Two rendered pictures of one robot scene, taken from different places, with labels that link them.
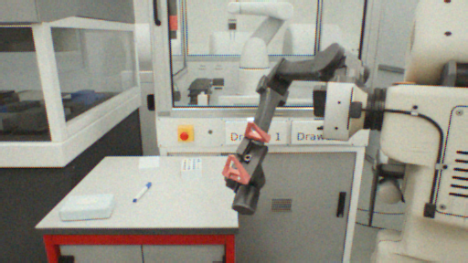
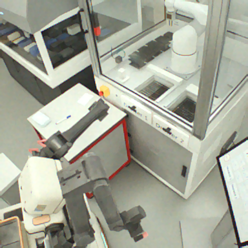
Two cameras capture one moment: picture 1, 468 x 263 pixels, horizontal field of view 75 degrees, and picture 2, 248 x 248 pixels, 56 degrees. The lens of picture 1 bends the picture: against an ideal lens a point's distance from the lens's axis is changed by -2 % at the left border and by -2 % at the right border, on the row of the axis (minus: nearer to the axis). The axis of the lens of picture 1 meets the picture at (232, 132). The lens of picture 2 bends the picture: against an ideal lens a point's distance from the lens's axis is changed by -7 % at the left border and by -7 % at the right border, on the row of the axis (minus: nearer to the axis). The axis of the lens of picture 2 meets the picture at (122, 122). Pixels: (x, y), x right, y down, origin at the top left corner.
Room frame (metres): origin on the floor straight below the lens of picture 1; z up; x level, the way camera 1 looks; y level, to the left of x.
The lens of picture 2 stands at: (0.54, -1.06, 2.17)
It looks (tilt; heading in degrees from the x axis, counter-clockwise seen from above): 48 degrees down; 53
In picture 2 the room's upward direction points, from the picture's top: 9 degrees counter-clockwise
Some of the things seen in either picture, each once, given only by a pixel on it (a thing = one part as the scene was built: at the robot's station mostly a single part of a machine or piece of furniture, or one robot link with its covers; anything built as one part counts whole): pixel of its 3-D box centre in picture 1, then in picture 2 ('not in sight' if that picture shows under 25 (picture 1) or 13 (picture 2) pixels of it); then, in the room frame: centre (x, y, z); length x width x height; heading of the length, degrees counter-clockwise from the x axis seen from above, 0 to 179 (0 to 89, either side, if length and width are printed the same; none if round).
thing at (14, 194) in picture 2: not in sight; (19, 197); (0.36, 0.29, 0.38); 0.30 x 0.30 x 0.76; 7
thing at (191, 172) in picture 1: (191, 168); not in sight; (1.20, 0.17, 0.78); 0.12 x 0.08 x 0.04; 6
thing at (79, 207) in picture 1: (88, 206); (41, 119); (0.89, 0.47, 0.78); 0.15 x 0.10 x 0.04; 98
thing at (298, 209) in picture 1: (255, 178); (177, 118); (1.89, -0.16, 0.40); 1.03 x 0.95 x 0.80; 91
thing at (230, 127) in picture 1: (255, 132); (135, 108); (1.41, -0.11, 0.87); 0.29 x 0.02 x 0.11; 91
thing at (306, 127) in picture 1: (321, 132); (170, 130); (1.41, -0.43, 0.87); 0.29 x 0.02 x 0.11; 91
